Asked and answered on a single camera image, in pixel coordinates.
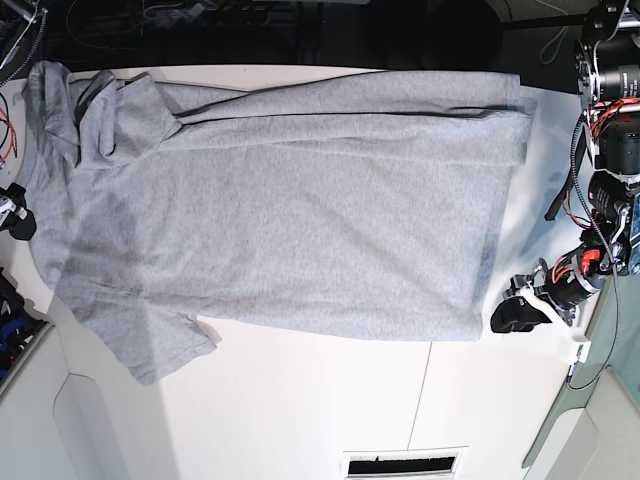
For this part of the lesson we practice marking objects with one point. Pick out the blue black clutter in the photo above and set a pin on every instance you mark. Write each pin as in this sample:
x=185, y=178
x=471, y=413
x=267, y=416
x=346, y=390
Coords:
x=18, y=327

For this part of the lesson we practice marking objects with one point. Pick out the grey t-shirt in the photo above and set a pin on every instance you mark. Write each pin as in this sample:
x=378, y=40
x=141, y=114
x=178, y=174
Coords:
x=366, y=206

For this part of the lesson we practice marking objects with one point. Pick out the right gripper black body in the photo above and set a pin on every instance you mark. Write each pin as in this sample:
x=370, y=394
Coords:
x=11, y=211

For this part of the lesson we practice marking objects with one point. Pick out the grey white side bin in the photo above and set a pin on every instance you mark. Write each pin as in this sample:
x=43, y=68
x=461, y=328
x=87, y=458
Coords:
x=599, y=441

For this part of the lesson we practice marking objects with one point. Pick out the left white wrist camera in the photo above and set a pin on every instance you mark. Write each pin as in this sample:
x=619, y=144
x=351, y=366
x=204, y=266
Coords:
x=573, y=346

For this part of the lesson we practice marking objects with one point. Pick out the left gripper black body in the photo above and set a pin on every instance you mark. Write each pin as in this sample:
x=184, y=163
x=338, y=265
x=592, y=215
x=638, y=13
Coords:
x=573, y=279

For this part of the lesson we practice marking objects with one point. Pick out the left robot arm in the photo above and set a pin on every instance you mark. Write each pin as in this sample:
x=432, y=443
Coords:
x=601, y=191

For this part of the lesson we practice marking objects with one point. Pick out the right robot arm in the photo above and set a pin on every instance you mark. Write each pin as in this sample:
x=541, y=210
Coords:
x=21, y=35

